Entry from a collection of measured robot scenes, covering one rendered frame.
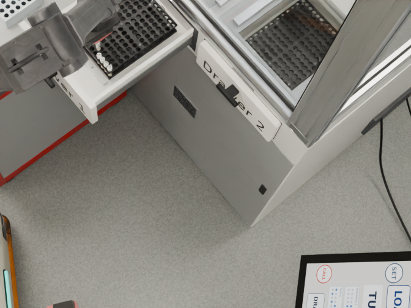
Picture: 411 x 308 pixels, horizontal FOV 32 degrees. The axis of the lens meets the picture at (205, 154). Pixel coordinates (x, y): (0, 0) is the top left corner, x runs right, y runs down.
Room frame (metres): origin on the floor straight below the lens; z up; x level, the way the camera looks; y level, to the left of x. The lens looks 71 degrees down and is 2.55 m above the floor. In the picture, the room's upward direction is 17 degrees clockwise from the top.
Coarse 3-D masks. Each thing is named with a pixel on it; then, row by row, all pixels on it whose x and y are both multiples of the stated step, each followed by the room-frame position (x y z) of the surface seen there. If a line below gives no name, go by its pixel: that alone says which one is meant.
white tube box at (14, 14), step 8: (0, 0) 0.86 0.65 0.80; (8, 0) 0.86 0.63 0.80; (16, 0) 0.87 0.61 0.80; (24, 0) 0.88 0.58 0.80; (32, 0) 0.89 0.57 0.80; (40, 0) 0.90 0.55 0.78; (0, 8) 0.83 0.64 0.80; (8, 8) 0.85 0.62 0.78; (16, 8) 0.85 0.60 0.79; (24, 8) 0.86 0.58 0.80; (32, 8) 0.88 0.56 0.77; (0, 16) 0.81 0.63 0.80; (8, 16) 0.83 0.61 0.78; (16, 16) 0.83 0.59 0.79; (8, 24) 0.81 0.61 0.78
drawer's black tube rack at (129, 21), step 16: (128, 0) 0.91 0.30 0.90; (144, 0) 0.93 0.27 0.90; (128, 16) 0.88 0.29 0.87; (144, 16) 0.88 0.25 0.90; (160, 16) 0.90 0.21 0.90; (112, 32) 0.81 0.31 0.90; (128, 32) 0.83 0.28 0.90; (144, 32) 0.85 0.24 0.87; (160, 32) 0.87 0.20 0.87; (112, 48) 0.78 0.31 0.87; (128, 48) 0.80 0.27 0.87; (144, 48) 0.80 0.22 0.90; (96, 64) 0.73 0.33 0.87; (112, 64) 0.73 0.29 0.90; (128, 64) 0.76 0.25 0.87
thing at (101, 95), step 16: (160, 0) 0.97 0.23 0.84; (176, 16) 0.94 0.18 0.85; (176, 32) 0.90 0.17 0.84; (192, 32) 0.88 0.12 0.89; (160, 48) 0.84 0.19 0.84; (176, 48) 0.84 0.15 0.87; (144, 64) 0.76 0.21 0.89; (160, 64) 0.79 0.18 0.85; (80, 80) 0.69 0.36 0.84; (96, 80) 0.70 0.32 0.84; (112, 80) 0.71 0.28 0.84; (128, 80) 0.71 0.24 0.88; (96, 96) 0.64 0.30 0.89; (112, 96) 0.66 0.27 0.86
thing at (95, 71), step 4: (88, 60) 0.74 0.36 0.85; (88, 64) 0.73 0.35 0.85; (92, 64) 0.74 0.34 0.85; (92, 68) 0.72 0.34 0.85; (96, 68) 0.73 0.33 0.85; (92, 72) 0.72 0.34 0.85; (96, 72) 0.72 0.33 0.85; (96, 76) 0.71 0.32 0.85; (100, 76) 0.71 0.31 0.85; (100, 80) 0.70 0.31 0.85; (104, 80) 0.70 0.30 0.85; (104, 84) 0.69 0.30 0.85
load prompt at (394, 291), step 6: (390, 288) 0.33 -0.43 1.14; (396, 288) 0.33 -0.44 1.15; (402, 288) 0.34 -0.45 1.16; (408, 288) 0.34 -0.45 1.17; (390, 294) 0.32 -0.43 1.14; (396, 294) 0.32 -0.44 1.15; (402, 294) 0.33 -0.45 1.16; (408, 294) 0.33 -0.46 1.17; (390, 300) 0.31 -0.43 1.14; (396, 300) 0.31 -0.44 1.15; (402, 300) 0.31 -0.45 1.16; (408, 300) 0.31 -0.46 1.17; (390, 306) 0.30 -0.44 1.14; (396, 306) 0.30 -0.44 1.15; (402, 306) 0.30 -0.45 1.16; (408, 306) 0.30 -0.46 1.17
